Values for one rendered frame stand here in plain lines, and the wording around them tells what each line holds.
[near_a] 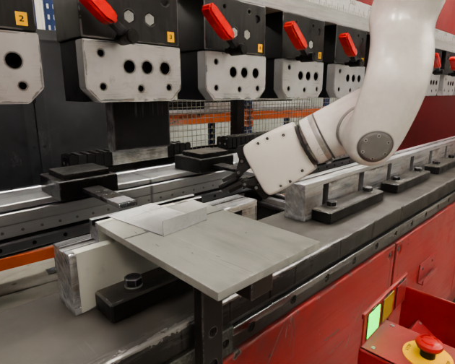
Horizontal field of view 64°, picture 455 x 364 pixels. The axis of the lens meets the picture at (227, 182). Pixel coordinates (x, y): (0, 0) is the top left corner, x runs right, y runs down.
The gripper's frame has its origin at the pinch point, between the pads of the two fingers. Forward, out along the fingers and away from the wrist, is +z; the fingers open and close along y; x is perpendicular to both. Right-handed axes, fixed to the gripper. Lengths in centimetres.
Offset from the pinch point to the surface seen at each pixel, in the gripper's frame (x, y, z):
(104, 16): 22.1, 26.4, -4.2
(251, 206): -7.8, -7.0, 1.4
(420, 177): -76, -35, -35
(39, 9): -293, 238, 205
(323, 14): -25.5, 21.5, -28.2
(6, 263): -73, 10, 158
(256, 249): 21.8, -6.8, -6.8
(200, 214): 14.8, -0.8, 1.2
